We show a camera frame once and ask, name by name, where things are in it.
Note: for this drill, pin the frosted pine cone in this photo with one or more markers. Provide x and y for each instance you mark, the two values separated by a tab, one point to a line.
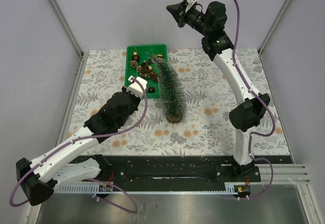
134	64

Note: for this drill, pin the white slotted cable duct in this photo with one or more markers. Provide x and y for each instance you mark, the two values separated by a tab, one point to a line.
151	186

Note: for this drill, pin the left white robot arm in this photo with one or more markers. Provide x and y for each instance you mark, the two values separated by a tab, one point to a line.
40	177

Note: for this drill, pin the small green christmas tree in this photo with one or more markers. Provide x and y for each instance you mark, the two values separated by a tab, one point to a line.
173	98

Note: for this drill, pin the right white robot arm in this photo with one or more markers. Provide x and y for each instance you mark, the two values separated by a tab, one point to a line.
251	103

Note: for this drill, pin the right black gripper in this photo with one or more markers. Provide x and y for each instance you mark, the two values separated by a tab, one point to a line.
177	10

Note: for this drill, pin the small dark brown bauble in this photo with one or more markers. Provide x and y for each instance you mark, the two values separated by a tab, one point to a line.
151	90

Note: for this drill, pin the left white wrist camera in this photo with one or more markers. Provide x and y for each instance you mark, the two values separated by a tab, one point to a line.
137	86

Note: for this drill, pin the green plastic tray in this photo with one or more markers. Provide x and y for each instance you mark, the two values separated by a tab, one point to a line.
144	52

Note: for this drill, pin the brown ribbon bow cluster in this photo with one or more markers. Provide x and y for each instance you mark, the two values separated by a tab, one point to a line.
145	73

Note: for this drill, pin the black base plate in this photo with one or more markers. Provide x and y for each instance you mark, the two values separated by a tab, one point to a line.
212	168

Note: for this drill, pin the dark brown matte bauble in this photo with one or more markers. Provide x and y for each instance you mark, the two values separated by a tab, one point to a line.
136	58

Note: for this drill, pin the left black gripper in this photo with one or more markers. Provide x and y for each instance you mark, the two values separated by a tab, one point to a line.
137	99

